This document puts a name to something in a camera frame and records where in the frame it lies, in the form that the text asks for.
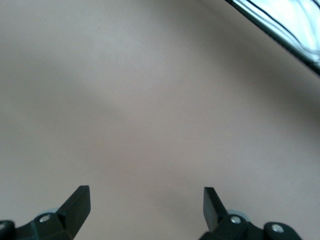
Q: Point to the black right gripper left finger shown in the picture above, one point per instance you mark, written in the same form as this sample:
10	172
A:
75	212

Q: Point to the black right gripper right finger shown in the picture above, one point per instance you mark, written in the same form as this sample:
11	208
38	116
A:
215	217

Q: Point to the brown table cover sheet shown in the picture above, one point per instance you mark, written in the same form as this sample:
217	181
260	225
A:
150	100

